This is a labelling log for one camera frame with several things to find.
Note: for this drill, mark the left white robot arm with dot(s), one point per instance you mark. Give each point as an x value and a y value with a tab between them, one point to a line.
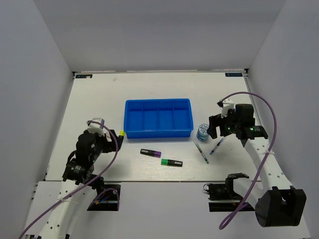
78	180

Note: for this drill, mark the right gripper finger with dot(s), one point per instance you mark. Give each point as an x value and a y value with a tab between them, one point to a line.
213	124
225	130

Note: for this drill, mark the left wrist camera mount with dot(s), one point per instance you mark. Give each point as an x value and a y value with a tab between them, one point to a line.
96	126

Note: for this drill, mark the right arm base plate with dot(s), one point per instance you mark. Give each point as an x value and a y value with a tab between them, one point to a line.
219	200

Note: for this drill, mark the round blue white tape tin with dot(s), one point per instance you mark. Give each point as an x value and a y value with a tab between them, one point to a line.
202	134

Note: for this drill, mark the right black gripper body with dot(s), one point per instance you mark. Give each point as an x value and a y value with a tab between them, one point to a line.
231	116

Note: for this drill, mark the blue ink pen refill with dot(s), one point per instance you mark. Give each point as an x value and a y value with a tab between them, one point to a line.
217	145

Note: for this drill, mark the purple cap black highlighter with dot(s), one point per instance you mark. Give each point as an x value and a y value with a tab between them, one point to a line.
151	153

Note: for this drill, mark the right table corner label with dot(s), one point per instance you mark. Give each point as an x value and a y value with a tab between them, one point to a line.
232	74

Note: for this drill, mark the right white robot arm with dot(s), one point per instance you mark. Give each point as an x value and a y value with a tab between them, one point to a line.
277	203

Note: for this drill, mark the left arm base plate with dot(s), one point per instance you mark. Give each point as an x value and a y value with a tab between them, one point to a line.
107	199

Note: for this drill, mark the left table corner label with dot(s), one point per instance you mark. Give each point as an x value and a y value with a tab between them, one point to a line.
83	76

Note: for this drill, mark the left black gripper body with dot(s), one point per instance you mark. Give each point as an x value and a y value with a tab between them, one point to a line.
105	146

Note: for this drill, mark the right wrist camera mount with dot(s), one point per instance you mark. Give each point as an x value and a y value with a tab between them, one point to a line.
226	105

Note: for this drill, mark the blue divided plastic tray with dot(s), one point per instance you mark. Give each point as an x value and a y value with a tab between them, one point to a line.
158	118

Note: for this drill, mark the table corner label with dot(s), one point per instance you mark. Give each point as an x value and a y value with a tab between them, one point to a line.
83	76
232	74

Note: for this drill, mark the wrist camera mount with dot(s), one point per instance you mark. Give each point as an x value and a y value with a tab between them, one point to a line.
226	105
96	126

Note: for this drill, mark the green cap black highlighter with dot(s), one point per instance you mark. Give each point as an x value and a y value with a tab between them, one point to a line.
169	162

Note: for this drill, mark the green ink pen refill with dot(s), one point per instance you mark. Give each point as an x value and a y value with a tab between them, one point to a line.
200	150

